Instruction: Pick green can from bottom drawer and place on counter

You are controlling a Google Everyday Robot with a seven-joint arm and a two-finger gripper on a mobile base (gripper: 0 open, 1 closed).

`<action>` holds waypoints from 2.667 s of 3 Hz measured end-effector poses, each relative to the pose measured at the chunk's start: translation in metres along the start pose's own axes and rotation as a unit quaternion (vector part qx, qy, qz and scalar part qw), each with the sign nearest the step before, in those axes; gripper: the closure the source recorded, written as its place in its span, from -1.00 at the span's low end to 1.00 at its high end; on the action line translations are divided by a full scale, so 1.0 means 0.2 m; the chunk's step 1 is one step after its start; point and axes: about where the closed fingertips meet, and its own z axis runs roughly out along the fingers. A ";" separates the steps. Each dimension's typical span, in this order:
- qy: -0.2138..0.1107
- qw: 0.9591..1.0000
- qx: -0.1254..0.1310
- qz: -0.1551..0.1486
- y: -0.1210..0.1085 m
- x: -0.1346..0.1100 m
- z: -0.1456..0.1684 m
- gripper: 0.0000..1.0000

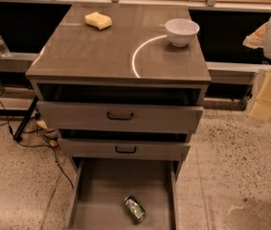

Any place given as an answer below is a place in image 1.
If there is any grey drawer cabinet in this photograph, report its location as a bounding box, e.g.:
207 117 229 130
25 2 213 165

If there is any black drawer handle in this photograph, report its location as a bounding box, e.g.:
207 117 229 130
106 111 134 121
115 146 137 154

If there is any black middle drawer handle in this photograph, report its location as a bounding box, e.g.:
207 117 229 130
115 146 137 154

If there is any grey drawer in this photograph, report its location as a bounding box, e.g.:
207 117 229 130
37 101 203 133
64 159 180 230
58 138 190 161

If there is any grey top drawer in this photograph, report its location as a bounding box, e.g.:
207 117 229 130
37 101 203 133

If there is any black table leg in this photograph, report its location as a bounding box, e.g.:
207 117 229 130
13 97 38 142

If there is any clear plastic water bottle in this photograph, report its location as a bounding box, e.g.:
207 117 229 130
0 28 11 58

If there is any black top drawer handle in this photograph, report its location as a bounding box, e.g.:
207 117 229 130
106 111 134 121

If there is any white bowl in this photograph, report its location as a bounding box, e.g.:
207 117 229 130
165 18 200 47

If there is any grey middle drawer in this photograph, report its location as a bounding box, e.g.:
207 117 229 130
58 138 190 161

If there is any plug cluster on floor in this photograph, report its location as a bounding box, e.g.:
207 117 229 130
36 120 58 148

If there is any yellow sponge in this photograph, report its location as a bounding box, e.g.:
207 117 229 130
84 11 112 31

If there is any green soda can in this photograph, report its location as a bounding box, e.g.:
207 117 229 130
124 195 146 223

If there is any grey bottom drawer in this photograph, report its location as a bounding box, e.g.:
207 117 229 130
64 159 180 230

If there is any black floor cable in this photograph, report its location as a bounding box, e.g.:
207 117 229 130
0 77 75 190

